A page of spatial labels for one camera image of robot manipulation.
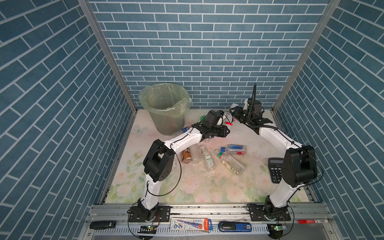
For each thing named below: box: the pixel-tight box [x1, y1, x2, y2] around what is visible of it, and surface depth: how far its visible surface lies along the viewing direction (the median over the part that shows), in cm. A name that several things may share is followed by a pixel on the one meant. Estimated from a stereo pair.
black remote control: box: [89, 221, 117, 230], surface depth 70 cm
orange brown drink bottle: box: [182, 147, 192, 164], surface depth 91 cm
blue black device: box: [218, 221, 252, 232], surface depth 70 cm
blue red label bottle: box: [220, 144, 247, 155], surface depth 101 cm
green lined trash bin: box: [138, 83, 193, 136], surface depth 98 cm
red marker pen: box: [298, 219, 330, 224], surface depth 72 cm
